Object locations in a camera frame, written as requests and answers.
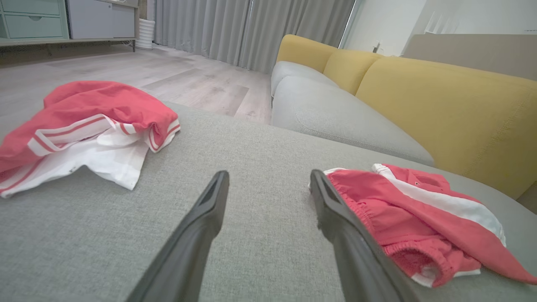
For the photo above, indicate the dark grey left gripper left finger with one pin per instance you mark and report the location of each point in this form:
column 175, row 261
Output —
column 197, row 235

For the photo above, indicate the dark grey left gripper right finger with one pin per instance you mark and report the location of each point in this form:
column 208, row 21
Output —
column 356, row 251

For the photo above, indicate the red and white t-shirt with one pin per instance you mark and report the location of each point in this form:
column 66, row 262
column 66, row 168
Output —
column 92, row 105

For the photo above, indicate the red and white shorts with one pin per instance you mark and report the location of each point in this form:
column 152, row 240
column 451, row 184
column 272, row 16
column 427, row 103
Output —
column 402, row 218

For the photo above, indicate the large grey sofa ottoman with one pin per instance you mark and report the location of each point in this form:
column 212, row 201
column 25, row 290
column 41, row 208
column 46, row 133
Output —
column 260, row 159

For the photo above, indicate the long grey sofa seat cushion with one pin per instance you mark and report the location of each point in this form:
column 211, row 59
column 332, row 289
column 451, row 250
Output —
column 335, row 113

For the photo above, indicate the wide yellow sofa back cushion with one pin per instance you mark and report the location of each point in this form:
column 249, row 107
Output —
column 453, row 113

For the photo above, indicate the narrow yellow sofa back cushion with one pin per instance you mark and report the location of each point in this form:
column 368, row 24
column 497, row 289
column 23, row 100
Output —
column 350, row 69

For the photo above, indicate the short grey sofa seat cushion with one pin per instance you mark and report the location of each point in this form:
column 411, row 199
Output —
column 293, row 71

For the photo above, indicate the white ribbed bin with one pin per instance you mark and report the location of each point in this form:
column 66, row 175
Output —
column 146, row 33

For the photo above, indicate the yellow sofa end cushion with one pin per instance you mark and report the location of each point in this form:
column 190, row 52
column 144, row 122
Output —
column 304, row 50

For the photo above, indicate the grey curtain panel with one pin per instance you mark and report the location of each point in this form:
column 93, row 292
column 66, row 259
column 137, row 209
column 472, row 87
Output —
column 293, row 29
column 197, row 25

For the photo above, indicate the beige board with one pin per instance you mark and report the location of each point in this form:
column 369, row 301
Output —
column 474, row 54

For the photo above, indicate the green and grey TV cabinet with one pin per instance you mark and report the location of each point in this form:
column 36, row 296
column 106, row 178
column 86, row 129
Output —
column 63, row 21

